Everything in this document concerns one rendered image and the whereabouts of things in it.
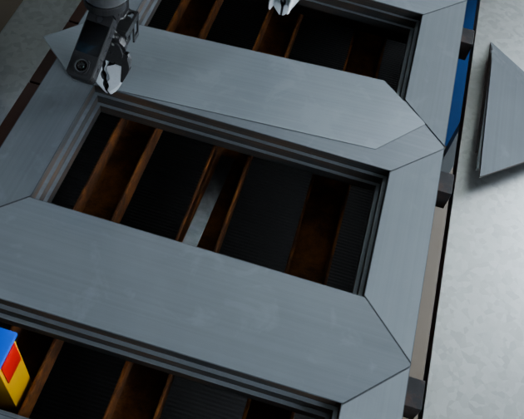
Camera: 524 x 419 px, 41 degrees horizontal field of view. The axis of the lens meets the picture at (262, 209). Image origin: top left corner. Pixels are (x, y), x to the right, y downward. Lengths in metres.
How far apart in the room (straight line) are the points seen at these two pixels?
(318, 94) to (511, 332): 0.56
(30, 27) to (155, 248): 0.78
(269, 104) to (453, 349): 0.55
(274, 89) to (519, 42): 0.71
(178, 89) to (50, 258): 0.41
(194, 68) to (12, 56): 0.48
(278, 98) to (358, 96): 0.16
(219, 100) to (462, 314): 0.59
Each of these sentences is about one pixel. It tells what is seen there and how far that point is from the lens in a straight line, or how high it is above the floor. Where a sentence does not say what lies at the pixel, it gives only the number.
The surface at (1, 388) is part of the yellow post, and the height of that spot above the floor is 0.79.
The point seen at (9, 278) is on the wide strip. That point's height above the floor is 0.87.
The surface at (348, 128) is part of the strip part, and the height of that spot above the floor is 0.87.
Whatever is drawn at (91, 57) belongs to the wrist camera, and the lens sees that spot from 1.19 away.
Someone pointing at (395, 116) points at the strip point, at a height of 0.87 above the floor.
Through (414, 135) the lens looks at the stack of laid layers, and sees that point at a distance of 1.37.
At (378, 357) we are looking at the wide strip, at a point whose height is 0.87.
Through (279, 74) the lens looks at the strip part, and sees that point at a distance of 1.40.
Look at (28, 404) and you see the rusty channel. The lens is 1.22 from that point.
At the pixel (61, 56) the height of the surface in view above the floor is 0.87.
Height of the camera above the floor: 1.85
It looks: 56 degrees down
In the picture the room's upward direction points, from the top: 13 degrees clockwise
